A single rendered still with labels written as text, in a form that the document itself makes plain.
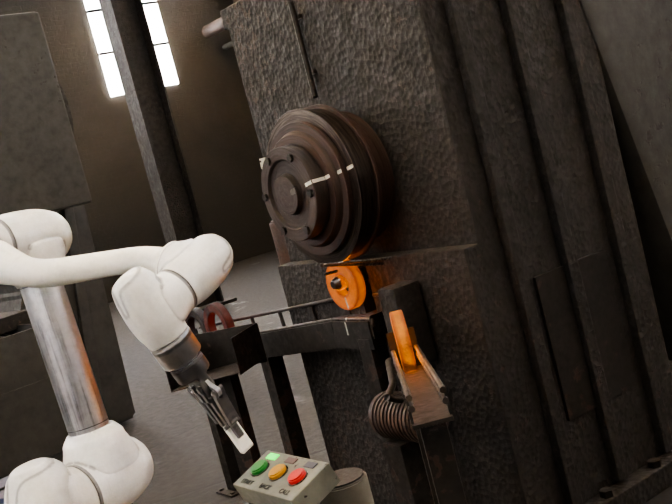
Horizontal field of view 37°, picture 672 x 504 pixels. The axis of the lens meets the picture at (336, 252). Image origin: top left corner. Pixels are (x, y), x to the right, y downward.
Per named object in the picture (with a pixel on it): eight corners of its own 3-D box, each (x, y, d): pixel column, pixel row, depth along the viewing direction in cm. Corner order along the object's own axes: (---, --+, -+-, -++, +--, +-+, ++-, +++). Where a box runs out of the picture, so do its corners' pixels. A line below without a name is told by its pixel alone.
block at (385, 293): (423, 358, 289) (403, 279, 287) (441, 359, 283) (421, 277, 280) (395, 370, 283) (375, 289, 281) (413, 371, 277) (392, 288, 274)
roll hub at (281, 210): (263, 160, 304) (308, 131, 281) (294, 246, 303) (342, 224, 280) (247, 164, 301) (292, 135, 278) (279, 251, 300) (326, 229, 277)
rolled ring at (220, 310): (219, 301, 366) (226, 299, 368) (198, 307, 382) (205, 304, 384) (234, 349, 367) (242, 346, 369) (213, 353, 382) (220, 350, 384)
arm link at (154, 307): (166, 350, 193) (208, 310, 202) (120, 286, 189) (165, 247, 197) (136, 356, 201) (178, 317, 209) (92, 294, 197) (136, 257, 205)
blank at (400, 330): (419, 379, 252) (406, 382, 252) (404, 325, 260) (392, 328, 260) (414, 354, 238) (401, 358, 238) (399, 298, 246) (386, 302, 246)
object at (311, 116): (266, 134, 318) (342, 81, 279) (316, 273, 316) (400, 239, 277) (249, 138, 315) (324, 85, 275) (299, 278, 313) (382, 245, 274)
